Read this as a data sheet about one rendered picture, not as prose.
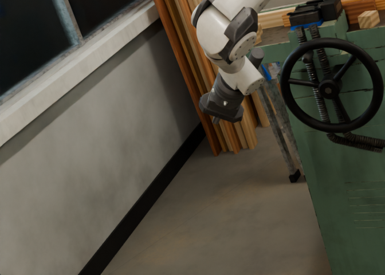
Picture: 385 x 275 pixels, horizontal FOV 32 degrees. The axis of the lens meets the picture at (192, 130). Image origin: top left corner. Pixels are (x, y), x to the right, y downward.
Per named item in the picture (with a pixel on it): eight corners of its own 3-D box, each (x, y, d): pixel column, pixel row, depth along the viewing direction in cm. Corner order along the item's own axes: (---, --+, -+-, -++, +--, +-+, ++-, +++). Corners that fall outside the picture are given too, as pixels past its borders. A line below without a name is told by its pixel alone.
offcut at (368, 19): (372, 27, 193) (370, 16, 192) (360, 28, 196) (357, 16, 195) (380, 22, 196) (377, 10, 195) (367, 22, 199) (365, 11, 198)
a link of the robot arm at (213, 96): (193, 117, 182) (203, 93, 172) (203, 89, 187) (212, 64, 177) (238, 132, 182) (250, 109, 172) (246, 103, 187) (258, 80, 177)
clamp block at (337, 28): (293, 61, 198) (285, 32, 194) (305, 44, 208) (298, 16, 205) (342, 54, 191) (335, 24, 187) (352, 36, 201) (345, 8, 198)
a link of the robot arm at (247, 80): (232, 111, 171) (244, 87, 161) (207, 80, 174) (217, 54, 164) (265, 93, 176) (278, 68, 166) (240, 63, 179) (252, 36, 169)
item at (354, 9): (306, 31, 210) (301, 12, 207) (306, 30, 210) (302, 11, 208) (377, 19, 199) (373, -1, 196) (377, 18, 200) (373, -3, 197)
